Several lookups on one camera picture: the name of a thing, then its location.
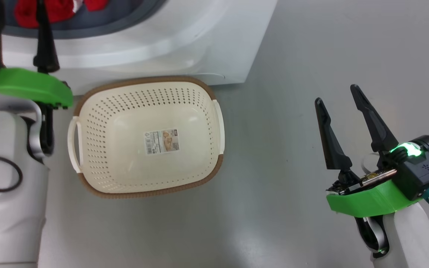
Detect printed basket label sticker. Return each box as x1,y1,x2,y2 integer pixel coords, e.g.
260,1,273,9
144,129,181,155

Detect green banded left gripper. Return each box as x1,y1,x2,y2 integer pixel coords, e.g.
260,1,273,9
0,0,74,109

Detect red and white garment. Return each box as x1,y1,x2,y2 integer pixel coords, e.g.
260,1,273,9
13,0,109,29

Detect white front-load washing machine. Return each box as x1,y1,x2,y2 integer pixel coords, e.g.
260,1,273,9
0,0,278,96

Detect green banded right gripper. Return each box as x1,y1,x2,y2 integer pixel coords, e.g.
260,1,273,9
314,84,423,217

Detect grey rubber door gasket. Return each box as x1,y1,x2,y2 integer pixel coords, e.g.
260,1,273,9
0,0,167,40

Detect cream perforated basket brown rim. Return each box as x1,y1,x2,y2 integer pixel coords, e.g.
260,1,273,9
67,76,225,199

